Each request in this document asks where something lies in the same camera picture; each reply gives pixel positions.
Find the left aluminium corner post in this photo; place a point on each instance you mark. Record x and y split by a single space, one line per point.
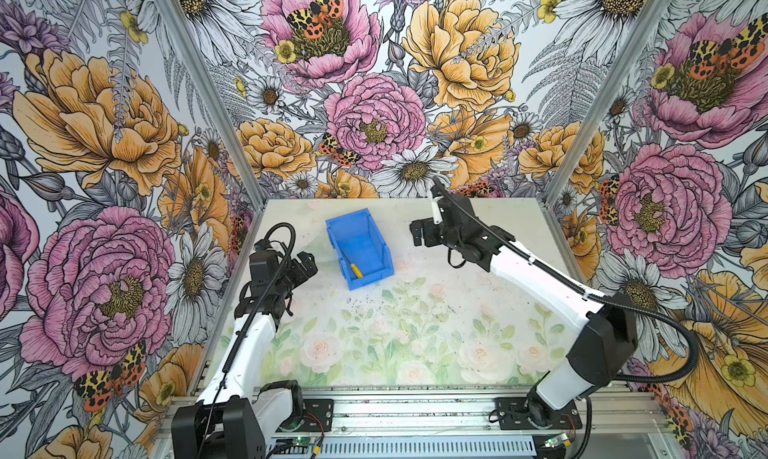
184 40

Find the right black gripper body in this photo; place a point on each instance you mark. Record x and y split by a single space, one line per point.
438 233

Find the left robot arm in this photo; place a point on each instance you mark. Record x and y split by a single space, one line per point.
234 417

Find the aluminium front rail frame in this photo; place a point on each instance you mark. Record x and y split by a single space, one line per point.
453 422

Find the right aluminium corner post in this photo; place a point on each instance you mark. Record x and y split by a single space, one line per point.
644 29

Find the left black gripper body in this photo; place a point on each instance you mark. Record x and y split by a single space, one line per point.
295 275

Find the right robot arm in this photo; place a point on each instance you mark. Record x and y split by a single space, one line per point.
604 326

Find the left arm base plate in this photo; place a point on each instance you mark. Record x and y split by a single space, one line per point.
317 417

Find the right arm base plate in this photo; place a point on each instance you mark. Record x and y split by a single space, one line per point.
522 413

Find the green circuit board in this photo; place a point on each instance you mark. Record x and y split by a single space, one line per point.
557 441
311 447

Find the yellow handled screwdriver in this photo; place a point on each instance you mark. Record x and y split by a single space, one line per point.
353 267

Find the green circuit board left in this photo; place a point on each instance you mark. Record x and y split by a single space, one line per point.
311 447

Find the blue plastic bin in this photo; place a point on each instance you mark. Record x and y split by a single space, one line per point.
357 236

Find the aluminium corner post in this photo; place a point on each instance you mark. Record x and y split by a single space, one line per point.
644 29
184 40

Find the green circuit board right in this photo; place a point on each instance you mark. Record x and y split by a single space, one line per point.
557 441

